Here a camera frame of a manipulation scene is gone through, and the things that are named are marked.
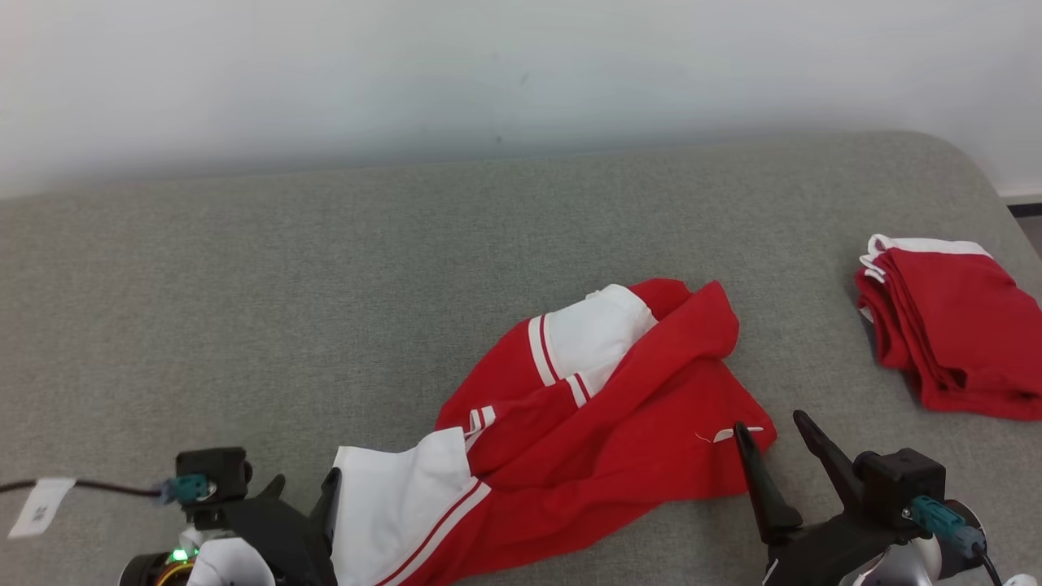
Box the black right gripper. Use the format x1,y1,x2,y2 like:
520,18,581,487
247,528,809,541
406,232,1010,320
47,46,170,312
733,410,905,586

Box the red Bulls basketball jersey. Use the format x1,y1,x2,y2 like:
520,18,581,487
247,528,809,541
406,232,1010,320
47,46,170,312
329,278,779,586

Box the white and black baseboard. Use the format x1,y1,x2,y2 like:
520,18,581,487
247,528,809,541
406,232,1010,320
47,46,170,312
997,186,1042,217

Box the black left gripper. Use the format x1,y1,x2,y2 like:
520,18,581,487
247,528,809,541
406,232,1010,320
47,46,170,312
218,467,344,586

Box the red shorts with white waistband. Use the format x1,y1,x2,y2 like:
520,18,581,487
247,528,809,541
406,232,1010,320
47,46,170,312
854,234,1042,422

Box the black cable with teal plug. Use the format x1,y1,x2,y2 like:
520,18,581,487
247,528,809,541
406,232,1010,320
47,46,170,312
902,495,1007,586
0,474,218,505

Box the white cable label tag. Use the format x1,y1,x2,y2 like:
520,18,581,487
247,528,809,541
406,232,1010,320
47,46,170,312
7,477,77,540

